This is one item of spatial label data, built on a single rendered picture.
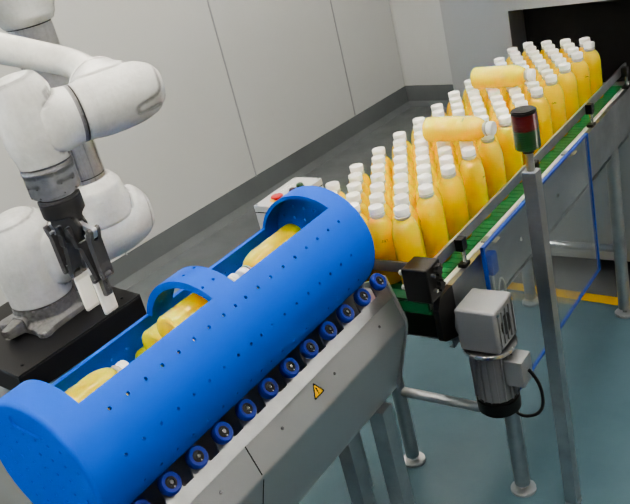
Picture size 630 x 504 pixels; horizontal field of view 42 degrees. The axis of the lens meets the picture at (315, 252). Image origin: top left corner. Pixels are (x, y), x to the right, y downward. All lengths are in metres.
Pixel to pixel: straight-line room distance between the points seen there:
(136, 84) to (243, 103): 4.05
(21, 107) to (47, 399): 0.47
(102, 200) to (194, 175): 3.23
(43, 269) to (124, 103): 0.67
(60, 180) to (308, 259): 0.56
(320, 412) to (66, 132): 0.81
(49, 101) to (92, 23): 3.38
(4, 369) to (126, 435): 0.61
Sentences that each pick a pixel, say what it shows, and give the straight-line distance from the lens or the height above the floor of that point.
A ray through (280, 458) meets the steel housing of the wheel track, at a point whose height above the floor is 0.84.
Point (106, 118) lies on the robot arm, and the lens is 1.45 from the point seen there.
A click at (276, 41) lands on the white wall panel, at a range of 5.74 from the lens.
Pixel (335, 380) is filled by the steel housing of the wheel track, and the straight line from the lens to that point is 1.86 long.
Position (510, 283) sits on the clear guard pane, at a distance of 2.29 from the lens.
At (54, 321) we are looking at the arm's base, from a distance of 2.05.
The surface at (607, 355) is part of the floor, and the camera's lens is 3.34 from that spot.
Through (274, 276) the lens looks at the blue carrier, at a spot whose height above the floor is 1.18.
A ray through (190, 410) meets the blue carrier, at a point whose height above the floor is 1.09.
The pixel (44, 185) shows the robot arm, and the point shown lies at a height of 1.52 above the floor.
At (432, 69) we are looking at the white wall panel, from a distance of 6.72.
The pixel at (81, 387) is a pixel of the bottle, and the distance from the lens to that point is 1.57.
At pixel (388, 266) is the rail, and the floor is 0.97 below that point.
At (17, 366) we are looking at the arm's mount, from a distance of 1.97.
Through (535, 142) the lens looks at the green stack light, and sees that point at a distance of 2.09.
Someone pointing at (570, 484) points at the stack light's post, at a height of 0.09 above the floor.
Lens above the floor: 1.89
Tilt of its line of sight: 24 degrees down
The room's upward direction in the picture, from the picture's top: 14 degrees counter-clockwise
